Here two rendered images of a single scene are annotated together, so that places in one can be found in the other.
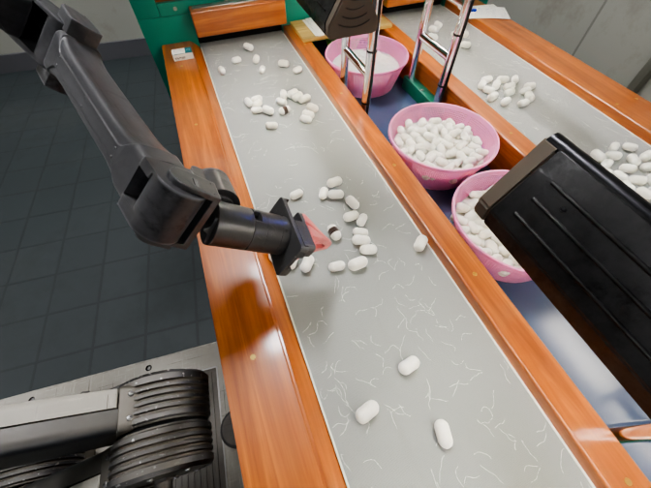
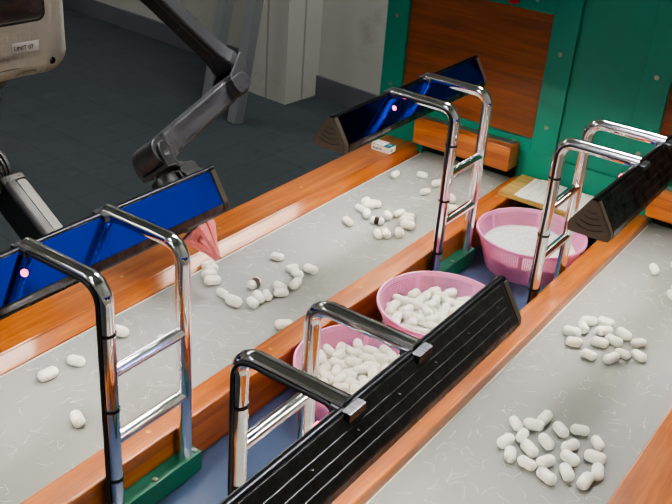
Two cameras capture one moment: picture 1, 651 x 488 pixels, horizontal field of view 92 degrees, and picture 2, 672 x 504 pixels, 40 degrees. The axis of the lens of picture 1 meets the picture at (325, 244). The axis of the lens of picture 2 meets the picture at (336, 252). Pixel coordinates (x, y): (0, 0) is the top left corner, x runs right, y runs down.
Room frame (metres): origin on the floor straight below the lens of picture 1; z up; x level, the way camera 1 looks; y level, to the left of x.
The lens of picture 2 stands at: (-0.48, -1.50, 1.76)
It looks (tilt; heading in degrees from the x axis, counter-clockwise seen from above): 28 degrees down; 54
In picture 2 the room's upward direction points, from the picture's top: 4 degrees clockwise
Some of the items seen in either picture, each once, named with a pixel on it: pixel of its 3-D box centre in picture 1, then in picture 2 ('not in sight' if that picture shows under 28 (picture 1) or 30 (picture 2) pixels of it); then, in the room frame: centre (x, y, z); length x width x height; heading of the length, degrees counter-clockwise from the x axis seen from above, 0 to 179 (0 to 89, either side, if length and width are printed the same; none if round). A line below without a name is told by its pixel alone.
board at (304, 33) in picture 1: (340, 24); (567, 202); (1.28, -0.05, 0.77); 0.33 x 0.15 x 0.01; 111
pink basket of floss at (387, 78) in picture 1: (365, 68); (528, 248); (1.07, -0.13, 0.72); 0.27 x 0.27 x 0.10
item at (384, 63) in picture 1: (364, 71); (527, 252); (1.07, -0.13, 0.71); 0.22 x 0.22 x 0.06
